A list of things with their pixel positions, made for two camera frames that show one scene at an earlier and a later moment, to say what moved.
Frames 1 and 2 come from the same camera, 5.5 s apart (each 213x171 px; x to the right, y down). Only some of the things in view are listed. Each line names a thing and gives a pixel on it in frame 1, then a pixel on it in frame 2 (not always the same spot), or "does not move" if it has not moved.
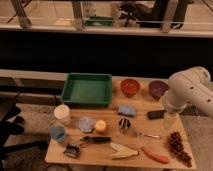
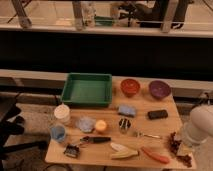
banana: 122,152 does not move
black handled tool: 96,139 does not move
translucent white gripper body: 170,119 -> 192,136
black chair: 9,108 does not move
